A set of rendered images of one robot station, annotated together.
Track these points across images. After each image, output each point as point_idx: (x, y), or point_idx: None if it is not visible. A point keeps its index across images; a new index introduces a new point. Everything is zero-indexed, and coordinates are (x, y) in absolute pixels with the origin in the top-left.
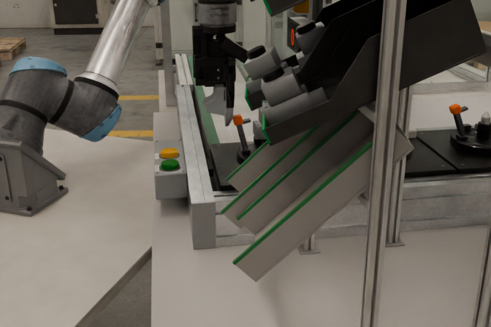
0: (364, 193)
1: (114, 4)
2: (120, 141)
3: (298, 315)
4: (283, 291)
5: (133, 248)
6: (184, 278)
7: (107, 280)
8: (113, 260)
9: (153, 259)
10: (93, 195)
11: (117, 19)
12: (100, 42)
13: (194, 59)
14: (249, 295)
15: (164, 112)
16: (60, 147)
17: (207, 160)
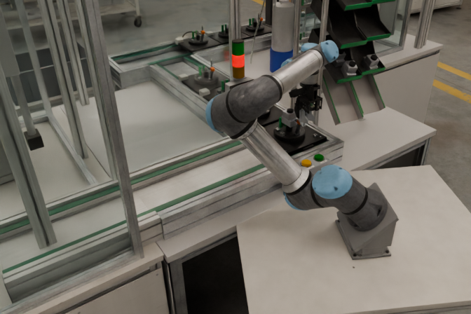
0: None
1: (263, 135)
2: (248, 241)
3: (352, 131)
4: (344, 136)
5: (357, 174)
6: (359, 155)
7: (380, 171)
8: (369, 175)
9: (358, 166)
10: (330, 209)
11: (272, 138)
12: (286, 155)
13: (321, 98)
14: (353, 141)
15: (165, 249)
16: (282, 268)
17: (305, 148)
